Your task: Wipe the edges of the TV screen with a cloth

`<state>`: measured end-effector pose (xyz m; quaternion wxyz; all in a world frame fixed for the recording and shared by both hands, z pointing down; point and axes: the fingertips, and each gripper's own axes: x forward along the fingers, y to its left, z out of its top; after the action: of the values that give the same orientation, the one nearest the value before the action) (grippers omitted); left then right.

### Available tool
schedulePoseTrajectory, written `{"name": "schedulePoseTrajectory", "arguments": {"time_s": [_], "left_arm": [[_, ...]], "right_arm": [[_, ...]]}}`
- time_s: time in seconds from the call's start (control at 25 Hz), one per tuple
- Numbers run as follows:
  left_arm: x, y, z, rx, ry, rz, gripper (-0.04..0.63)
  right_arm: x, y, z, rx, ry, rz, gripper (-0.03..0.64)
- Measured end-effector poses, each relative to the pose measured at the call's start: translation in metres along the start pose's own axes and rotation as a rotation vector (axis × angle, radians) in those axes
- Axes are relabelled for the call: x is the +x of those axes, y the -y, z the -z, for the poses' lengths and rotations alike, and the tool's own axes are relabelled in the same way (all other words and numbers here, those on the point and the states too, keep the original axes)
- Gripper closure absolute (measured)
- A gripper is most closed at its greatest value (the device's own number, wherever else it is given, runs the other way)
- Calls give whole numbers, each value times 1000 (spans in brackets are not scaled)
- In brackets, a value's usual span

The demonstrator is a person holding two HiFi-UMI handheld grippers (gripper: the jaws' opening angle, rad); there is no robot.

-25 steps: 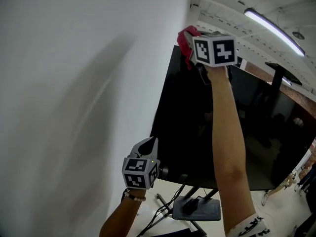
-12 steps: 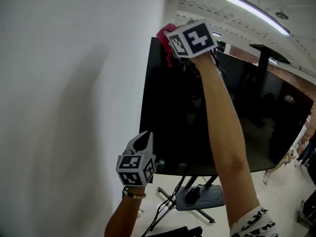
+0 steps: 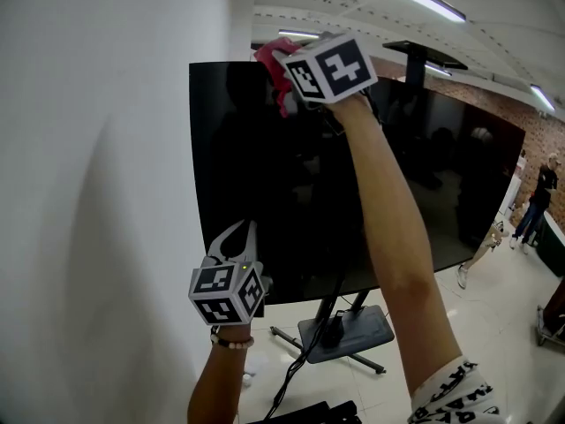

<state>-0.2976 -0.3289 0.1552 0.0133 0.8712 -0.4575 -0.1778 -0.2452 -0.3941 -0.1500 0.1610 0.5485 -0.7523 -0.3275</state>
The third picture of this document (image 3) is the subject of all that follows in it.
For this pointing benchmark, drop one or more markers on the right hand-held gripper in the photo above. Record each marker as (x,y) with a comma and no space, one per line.
(335,68)

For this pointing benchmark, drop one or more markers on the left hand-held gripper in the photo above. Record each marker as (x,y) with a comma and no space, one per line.
(227,293)

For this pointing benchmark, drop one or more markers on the pink cloth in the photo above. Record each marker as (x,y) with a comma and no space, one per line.
(270,58)

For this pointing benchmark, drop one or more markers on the black TV screen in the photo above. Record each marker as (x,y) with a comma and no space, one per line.
(273,183)

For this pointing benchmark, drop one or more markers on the person's right forearm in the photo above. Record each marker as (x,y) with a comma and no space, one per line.
(388,245)

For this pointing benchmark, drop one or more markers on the person's left forearm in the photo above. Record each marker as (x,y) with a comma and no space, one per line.
(216,382)

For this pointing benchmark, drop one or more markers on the white crumpled paper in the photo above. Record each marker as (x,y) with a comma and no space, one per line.
(253,369)

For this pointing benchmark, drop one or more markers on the black TV stand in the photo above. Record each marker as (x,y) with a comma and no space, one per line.
(348,325)

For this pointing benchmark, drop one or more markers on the small ceiling light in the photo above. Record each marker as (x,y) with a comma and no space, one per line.
(542,98)

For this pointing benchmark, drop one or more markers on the white patterned sleeve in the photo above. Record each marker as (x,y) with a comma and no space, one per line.
(450,395)

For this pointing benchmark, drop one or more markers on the dark green counter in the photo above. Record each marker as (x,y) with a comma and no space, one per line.
(552,245)

